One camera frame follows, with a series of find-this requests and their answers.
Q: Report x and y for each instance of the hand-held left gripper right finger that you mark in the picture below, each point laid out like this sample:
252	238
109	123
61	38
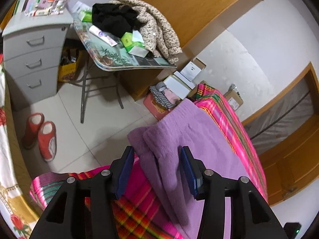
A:
188	174

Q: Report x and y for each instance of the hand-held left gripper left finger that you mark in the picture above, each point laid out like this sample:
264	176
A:
124	174

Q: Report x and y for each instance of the purple fleece pants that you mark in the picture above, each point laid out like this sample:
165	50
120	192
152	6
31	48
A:
189	139

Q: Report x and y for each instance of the pink green plaid blanket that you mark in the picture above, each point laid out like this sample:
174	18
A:
139	204

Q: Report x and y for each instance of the wooden door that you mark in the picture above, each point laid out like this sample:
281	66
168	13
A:
291	169

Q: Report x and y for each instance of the grey checked cloth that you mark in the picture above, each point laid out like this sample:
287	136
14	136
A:
162	94

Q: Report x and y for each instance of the red plush slipper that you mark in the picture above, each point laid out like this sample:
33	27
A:
33	129
47	139

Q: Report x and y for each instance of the open brown cardboard box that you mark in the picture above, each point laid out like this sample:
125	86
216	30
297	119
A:
234	99

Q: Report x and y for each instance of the flat white box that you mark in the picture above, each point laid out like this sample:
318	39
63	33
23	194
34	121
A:
178	86

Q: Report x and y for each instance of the plastic sheet doorway curtain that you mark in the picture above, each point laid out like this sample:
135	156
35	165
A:
284	114

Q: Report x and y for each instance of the floral bed sheet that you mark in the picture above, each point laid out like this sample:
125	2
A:
10	154

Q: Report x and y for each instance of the yellow paper bag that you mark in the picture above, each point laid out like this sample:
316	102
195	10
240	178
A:
68	71

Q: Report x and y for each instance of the folding table with printed top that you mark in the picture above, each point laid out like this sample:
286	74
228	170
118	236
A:
112	57

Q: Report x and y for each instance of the green tissue pack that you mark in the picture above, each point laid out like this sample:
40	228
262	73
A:
133	44

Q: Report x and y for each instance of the white cream tube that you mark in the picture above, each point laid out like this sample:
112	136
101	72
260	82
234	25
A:
104	36

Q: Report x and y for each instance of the grey drawer cabinet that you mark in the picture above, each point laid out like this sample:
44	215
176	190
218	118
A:
32	62

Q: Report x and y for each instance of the beige floral garment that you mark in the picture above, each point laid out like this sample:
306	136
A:
159	29

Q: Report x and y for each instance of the black garment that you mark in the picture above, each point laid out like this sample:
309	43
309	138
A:
112	20

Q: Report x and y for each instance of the wooden wardrobe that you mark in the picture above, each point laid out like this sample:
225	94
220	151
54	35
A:
199	15

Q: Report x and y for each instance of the pile of medicine boxes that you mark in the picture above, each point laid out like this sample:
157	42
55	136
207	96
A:
44	2

